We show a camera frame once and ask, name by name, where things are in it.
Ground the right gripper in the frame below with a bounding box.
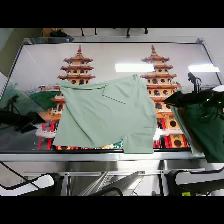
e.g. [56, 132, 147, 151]
[162, 89, 214, 109]

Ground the light green shirt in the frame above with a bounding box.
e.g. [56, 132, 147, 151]
[52, 73, 158, 155]

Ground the dark green garment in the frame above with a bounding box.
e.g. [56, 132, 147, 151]
[171, 95, 224, 164]

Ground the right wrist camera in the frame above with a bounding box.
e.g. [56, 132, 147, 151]
[186, 71, 203, 93]

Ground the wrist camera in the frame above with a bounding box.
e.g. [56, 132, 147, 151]
[186, 71, 203, 93]
[6, 94, 21, 114]

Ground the black cable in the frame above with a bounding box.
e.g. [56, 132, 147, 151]
[90, 185, 125, 197]

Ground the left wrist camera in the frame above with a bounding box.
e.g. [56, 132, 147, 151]
[6, 94, 21, 114]

